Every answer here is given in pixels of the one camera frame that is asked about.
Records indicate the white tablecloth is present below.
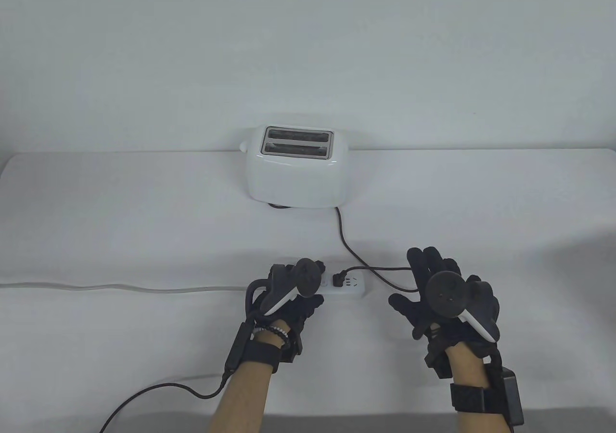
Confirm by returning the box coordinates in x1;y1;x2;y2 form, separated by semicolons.
0;148;616;433

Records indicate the beaded bracelet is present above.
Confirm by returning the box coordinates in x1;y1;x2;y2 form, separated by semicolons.
253;324;292;345

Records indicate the black glove cable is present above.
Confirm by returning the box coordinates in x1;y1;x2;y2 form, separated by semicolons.
99;373;232;433

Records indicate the white two-slot toaster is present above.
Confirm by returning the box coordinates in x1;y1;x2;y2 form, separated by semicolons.
239;125;350;209

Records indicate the white power strip cable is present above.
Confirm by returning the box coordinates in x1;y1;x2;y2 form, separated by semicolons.
0;282;252;293

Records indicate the black wrist strap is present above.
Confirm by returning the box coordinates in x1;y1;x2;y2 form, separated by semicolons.
450;382;499;414
238;342;281;374

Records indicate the person's left hand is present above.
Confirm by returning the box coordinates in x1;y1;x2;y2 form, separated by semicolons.
248;260;328;361

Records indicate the black toaster power cord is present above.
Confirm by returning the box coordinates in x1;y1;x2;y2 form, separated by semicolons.
269;202;425;293

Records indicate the black wrist sensor module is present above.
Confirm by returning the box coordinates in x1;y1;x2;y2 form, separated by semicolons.
496;366;525;427
224;322;251;376

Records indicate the person's right forearm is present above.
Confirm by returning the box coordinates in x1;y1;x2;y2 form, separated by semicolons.
443;344;507;433

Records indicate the person's right hand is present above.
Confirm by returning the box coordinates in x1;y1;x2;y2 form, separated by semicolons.
389;246;501;378

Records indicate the white power strip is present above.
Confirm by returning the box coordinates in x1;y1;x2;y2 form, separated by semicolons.
308;272;367;297

